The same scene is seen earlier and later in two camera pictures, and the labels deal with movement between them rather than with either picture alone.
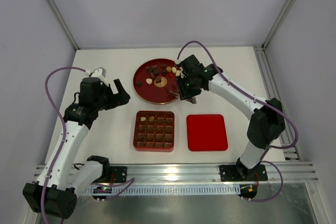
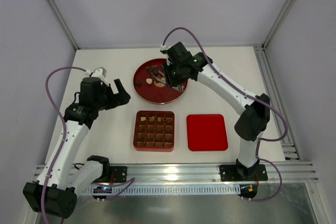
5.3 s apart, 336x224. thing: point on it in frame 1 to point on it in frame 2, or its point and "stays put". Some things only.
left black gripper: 113,97 stays put
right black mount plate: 229,173 stays put
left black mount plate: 119,173 stays put
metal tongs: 192,100 to 178,87
